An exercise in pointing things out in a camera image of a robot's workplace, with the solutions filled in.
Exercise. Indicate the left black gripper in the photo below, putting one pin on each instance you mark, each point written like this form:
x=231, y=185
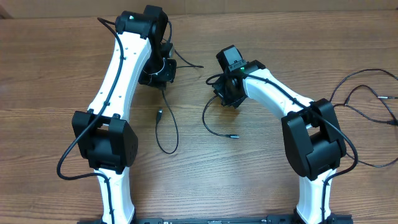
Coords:
x=161, y=82

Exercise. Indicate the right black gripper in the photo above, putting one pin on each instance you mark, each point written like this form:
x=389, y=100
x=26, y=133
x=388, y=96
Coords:
x=221, y=86

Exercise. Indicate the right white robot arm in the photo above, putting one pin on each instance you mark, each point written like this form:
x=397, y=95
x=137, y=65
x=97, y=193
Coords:
x=313, y=145

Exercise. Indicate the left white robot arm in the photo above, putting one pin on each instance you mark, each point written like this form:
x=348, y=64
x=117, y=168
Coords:
x=103, y=133

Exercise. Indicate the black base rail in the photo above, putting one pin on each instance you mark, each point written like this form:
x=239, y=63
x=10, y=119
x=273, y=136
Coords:
x=242, y=219

